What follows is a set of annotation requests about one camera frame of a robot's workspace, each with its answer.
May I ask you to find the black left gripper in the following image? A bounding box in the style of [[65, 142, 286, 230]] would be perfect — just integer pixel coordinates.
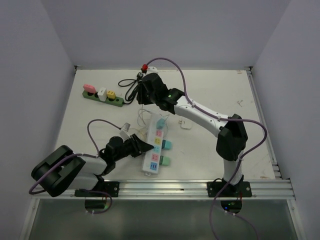
[[113, 133, 154, 162]]

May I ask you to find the white multi-socket power strip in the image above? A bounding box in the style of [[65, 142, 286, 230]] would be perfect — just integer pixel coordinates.
[[142, 113, 164, 176]]

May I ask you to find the teal cube plug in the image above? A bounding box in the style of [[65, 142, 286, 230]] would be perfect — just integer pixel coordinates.
[[161, 140, 173, 150]]

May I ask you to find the green cube plug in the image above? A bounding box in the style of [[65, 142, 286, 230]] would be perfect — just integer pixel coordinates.
[[159, 155, 171, 166]]

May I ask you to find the light blue charger plug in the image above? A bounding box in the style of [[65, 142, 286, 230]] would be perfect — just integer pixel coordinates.
[[156, 118, 166, 130]]

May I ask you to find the white plug adapter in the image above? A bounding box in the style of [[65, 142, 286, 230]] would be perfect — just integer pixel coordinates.
[[178, 117, 193, 131]]

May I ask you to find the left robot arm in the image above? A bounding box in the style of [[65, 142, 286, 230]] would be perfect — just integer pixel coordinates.
[[28, 134, 154, 197]]

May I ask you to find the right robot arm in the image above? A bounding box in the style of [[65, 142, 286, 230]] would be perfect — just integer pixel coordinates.
[[137, 72, 248, 197]]

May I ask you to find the small yellow plug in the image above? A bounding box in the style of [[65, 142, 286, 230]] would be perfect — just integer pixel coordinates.
[[106, 90, 116, 100]]

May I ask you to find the pink plug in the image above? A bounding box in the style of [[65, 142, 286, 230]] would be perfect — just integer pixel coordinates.
[[83, 84, 97, 94]]

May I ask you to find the green power strip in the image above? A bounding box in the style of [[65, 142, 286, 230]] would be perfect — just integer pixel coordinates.
[[82, 90, 125, 108]]

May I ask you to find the white cube charger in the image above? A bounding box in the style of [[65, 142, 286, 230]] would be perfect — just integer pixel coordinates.
[[97, 87, 107, 102]]

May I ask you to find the black power cord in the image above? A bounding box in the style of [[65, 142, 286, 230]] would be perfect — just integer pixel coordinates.
[[117, 71, 143, 105]]

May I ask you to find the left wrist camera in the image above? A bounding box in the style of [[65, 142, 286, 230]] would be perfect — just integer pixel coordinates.
[[119, 122, 131, 141]]

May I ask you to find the white usb cable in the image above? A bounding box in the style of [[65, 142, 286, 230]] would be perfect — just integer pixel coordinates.
[[129, 103, 161, 141]]

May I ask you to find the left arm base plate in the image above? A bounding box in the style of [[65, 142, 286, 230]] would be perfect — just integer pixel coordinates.
[[74, 181, 120, 198]]

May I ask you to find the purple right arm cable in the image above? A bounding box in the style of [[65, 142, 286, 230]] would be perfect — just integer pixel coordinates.
[[147, 57, 268, 240]]

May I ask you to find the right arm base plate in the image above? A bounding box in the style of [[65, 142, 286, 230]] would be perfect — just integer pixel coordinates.
[[206, 178, 253, 198]]

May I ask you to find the aluminium mounting rail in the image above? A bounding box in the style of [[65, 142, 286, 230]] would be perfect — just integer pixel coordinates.
[[31, 179, 297, 201]]

